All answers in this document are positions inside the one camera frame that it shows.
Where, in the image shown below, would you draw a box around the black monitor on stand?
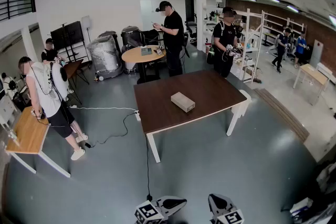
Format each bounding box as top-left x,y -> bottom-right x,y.
50,20 -> 91,63

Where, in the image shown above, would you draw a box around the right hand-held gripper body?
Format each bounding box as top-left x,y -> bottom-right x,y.
209,208 -> 245,224

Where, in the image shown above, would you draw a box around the white shelving rack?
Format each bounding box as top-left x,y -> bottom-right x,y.
262,12 -> 308,36
240,9 -> 266,84

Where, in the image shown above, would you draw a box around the brown floor ramp strip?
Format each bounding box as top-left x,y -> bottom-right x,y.
254,88 -> 310,144

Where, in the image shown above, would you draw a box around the black floor cable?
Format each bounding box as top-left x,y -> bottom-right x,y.
85,112 -> 137,149

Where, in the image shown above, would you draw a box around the plastic-wrapped machine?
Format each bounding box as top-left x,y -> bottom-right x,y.
86,35 -> 124,79

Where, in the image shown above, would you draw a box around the round wooden table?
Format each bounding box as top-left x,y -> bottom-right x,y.
121,45 -> 167,84

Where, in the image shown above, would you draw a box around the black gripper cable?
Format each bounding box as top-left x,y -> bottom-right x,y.
145,133 -> 154,201

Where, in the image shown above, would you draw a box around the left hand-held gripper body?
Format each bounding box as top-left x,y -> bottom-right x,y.
135,198 -> 169,224

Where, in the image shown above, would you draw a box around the white round backpack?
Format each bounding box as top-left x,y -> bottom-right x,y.
49,61 -> 70,99

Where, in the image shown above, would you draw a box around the black office chair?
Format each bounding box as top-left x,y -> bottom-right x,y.
185,20 -> 197,44

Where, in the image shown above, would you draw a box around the dark table black legs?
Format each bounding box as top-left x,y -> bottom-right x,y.
62,59 -> 90,104

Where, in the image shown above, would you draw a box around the white light panel on stand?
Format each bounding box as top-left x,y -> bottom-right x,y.
80,15 -> 92,44

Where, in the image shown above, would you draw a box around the grey cardboard drawer box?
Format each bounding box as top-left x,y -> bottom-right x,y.
170,91 -> 196,113

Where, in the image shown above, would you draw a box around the small light wooden table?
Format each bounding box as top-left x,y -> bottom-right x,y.
292,63 -> 331,106

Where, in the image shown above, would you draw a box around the white shelf unit with items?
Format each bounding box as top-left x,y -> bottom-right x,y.
202,4 -> 232,45

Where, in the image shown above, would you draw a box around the black folding chair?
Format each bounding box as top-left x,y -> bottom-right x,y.
141,30 -> 161,47

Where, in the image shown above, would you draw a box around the light wooden desk white legs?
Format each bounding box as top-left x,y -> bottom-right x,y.
4,106 -> 71,179

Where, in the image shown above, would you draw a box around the green black backpack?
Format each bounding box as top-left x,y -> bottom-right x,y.
206,44 -> 216,65

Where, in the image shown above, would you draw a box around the white and blue box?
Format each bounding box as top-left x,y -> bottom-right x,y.
290,197 -> 314,221

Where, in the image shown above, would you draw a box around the dark wooden table white legs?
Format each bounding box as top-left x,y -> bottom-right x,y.
133,70 -> 252,163

